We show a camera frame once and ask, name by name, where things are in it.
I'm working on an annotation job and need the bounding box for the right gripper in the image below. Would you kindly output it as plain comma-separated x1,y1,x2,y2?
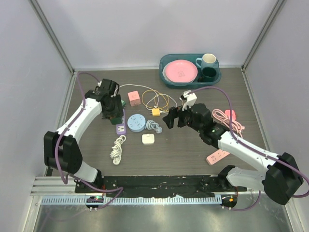
163,101,203,133

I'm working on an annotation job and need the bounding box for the pink plate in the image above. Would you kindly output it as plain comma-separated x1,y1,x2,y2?
163,59,198,83

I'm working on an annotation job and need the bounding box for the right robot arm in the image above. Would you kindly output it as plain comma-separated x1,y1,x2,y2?
163,103,304,205

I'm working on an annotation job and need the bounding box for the white square charger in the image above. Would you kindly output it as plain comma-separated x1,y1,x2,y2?
141,134,155,145

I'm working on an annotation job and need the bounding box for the slotted cable duct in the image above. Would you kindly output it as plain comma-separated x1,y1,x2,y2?
41,195,222,205

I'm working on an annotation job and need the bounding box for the teal plastic bin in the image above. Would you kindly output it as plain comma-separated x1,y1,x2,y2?
159,53,222,89

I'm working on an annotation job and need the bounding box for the pink coiled cord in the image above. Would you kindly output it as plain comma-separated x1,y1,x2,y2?
211,108,246,140

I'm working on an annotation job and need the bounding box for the round blue power strip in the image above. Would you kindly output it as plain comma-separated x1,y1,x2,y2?
127,114,146,133

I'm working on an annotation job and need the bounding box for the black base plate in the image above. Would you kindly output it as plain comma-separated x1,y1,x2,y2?
74,174,247,198

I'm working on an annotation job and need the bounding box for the dark green cube socket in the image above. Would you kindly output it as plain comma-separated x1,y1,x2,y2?
109,116,124,125

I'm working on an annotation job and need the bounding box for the white cord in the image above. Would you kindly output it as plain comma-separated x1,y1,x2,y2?
110,134,127,166

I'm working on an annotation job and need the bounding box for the blue coiled cord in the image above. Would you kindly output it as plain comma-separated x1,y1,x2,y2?
144,119,163,134

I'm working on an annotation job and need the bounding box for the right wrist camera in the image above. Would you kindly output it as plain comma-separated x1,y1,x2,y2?
180,90,197,111

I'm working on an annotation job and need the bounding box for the yellow cable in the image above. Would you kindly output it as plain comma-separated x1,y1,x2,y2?
141,89,179,114

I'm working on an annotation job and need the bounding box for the pink power strip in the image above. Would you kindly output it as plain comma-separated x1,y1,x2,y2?
206,149,230,165

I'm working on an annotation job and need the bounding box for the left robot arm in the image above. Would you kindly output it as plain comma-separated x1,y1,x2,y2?
43,79,124,193

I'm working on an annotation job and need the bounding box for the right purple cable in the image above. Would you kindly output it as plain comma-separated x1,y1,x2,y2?
190,86,309,212

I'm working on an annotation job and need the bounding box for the green charger plug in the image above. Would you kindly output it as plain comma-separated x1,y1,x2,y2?
121,100,126,108

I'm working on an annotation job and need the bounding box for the light blue mug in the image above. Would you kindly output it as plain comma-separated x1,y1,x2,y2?
195,53,217,70

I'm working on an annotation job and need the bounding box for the yellow charger plug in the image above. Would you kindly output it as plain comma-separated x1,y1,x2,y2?
150,108,161,117

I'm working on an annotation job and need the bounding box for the pink cube socket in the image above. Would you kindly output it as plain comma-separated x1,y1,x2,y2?
128,91,140,106

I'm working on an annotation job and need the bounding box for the white charger cable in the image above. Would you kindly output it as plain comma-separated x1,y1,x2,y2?
118,83,178,113

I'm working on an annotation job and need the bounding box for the purple power strip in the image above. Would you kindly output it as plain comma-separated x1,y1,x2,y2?
116,110,126,136

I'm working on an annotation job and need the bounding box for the dark green mug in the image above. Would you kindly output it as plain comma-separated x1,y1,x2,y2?
201,67,217,82

